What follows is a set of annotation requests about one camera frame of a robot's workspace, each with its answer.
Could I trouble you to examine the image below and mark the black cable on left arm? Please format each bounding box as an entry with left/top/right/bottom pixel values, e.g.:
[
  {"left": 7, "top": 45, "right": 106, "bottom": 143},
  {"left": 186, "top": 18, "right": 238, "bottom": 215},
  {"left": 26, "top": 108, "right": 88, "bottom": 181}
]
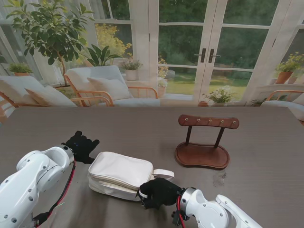
[{"left": 33, "top": 212, "right": 50, "bottom": 226}]

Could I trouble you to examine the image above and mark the white zip pouch bag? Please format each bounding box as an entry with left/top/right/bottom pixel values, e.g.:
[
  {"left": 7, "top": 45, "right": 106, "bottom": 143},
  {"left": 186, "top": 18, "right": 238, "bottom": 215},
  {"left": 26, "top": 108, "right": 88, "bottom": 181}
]
[{"left": 87, "top": 152, "right": 175, "bottom": 202}]

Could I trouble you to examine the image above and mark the red cable on arm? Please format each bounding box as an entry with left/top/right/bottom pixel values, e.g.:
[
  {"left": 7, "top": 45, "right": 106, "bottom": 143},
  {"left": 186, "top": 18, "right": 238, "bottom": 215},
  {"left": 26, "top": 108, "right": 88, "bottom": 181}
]
[
  {"left": 177, "top": 194, "right": 190, "bottom": 228},
  {"left": 33, "top": 159, "right": 77, "bottom": 223}
]

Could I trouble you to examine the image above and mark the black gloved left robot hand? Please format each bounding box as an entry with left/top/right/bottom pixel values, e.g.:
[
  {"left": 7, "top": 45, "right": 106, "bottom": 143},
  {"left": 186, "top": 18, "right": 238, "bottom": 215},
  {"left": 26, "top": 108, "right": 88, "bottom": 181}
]
[{"left": 61, "top": 130, "right": 100, "bottom": 164}]

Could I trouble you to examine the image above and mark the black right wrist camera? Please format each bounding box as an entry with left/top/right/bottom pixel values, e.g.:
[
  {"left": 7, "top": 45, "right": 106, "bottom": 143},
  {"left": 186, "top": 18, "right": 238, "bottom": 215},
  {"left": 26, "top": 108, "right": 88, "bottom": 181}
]
[{"left": 172, "top": 210, "right": 181, "bottom": 226}]

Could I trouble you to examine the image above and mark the dark wooden necklace stand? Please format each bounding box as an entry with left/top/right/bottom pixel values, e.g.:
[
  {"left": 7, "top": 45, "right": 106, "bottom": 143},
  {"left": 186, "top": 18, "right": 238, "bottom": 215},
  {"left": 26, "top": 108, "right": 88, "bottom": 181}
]
[{"left": 175, "top": 114, "right": 230, "bottom": 170}]

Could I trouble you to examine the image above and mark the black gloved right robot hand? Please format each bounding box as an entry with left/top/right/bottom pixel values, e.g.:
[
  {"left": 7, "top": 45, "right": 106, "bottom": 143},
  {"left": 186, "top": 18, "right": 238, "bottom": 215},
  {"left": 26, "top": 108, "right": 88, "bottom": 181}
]
[{"left": 137, "top": 178, "right": 183, "bottom": 210}]

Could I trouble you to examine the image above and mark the red cable on left arm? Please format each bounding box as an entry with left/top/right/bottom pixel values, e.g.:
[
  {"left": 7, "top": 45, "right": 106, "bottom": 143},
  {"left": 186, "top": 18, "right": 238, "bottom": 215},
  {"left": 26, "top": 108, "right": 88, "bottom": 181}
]
[{"left": 33, "top": 159, "right": 77, "bottom": 223}]

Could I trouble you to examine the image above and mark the printed sunroom backdrop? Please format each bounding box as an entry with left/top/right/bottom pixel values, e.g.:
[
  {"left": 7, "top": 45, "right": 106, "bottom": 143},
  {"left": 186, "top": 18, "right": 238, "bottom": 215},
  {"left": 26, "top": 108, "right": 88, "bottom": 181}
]
[{"left": 0, "top": 0, "right": 304, "bottom": 125}]

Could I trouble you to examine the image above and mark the red cable on right arm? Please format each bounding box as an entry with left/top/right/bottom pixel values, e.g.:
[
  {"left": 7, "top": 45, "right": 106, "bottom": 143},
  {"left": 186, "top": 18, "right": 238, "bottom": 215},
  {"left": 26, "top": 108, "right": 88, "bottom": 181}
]
[{"left": 177, "top": 194, "right": 190, "bottom": 228}]

